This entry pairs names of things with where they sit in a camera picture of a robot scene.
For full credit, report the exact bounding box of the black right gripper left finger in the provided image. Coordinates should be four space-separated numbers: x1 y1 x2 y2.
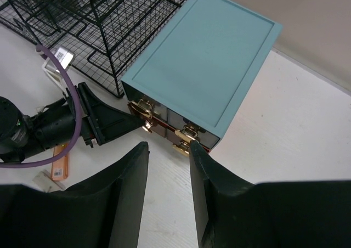
1 142 149 247

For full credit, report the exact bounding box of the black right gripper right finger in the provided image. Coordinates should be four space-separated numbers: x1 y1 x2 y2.
189 142 350 247

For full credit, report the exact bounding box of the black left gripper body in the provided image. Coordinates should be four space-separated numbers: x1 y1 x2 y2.
26 98 76 152

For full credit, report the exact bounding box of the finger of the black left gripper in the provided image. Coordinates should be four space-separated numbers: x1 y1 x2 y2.
77 82 143 146

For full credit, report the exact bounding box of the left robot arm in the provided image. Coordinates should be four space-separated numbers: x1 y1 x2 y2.
1 82 143 165

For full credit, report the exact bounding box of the orange highlighter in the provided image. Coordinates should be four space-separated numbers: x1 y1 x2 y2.
50 143 69 181

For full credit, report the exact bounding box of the teal drawer box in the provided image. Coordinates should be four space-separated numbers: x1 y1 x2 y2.
121 0 282 149

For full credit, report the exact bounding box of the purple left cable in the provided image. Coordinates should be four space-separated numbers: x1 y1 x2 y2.
0 44 83 168

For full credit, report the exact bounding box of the black wire mesh organizer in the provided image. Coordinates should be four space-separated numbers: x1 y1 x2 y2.
1 0 186 98

